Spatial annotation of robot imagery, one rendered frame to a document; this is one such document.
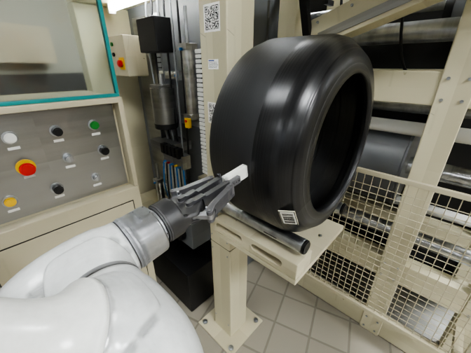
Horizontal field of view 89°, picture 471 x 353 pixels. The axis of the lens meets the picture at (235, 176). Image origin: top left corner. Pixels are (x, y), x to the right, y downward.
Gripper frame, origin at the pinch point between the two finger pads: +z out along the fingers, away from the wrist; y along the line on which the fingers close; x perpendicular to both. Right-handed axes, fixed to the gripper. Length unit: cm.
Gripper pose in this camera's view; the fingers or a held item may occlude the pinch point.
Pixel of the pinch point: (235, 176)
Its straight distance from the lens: 54.5
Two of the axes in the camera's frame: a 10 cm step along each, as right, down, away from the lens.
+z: 6.8, -4.3, 6.0
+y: -7.3, -2.9, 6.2
